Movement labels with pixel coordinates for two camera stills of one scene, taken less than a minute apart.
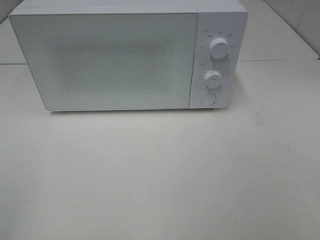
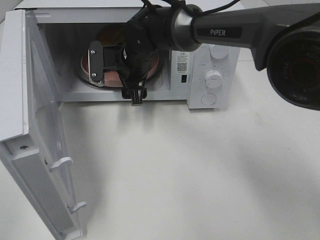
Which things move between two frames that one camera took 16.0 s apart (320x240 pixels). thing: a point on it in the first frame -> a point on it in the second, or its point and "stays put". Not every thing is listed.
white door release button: [208, 99] stays put
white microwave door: [108, 61] -> [32, 141]
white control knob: [213, 79] stays put
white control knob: [219, 48] stays put
